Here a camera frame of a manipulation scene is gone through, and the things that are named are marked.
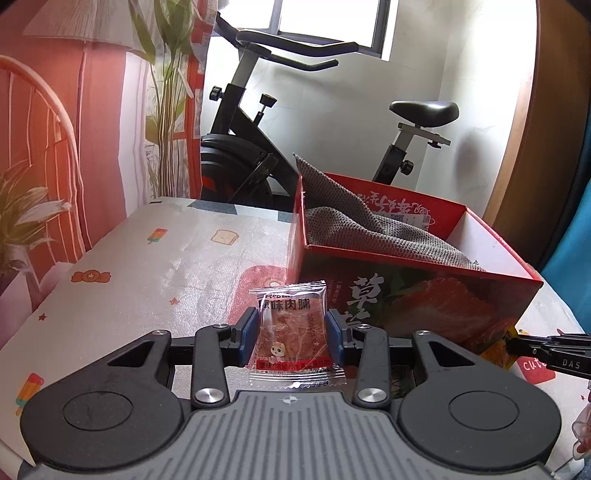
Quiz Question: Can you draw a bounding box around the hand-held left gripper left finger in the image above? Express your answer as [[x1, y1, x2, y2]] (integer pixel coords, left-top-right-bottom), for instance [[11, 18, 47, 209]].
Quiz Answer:
[[90, 307, 259, 409]]

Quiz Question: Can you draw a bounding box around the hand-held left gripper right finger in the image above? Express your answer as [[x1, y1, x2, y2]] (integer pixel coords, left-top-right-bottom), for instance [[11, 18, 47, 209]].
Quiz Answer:
[[325, 308, 490, 409]]

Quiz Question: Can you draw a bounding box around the plant printed wall cloth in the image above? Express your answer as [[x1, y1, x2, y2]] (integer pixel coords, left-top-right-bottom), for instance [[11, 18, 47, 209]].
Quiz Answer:
[[0, 0, 213, 352]]

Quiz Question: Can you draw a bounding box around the blue curtain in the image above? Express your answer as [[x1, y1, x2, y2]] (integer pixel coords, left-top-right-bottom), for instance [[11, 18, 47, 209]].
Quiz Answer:
[[540, 138, 591, 287]]

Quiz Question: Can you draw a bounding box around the dark framed window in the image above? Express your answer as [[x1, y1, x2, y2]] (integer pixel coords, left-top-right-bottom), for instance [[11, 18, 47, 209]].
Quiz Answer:
[[259, 0, 398, 58]]

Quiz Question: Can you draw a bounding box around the wooden door frame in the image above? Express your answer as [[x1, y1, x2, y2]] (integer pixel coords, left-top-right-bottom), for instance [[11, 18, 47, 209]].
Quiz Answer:
[[480, 0, 573, 268]]

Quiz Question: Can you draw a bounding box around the clear snack packet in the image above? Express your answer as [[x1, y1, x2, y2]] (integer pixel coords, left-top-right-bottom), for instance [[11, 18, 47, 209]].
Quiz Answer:
[[248, 280, 347, 388]]

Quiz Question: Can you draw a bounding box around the black exercise bike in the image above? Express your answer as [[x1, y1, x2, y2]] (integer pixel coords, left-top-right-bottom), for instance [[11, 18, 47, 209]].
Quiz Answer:
[[199, 11, 460, 213]]

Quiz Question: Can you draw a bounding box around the printed tablecloth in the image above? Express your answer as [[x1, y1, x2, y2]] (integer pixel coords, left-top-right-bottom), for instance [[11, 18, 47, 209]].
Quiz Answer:
[[0, 196, 591, 467]]

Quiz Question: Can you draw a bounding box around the red cardboard box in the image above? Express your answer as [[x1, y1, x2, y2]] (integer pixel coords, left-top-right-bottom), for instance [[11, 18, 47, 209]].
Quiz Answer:
[[286, 171, 544, 370]]

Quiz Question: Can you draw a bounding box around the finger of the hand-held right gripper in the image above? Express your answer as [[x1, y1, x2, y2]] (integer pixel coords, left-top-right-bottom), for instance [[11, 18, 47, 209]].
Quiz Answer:
[[507, 329, 591, 356]]

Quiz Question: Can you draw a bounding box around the grey cloth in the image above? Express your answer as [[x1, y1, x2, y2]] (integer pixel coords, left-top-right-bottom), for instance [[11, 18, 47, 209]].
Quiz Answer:
[[293, 154, 485, 272]]

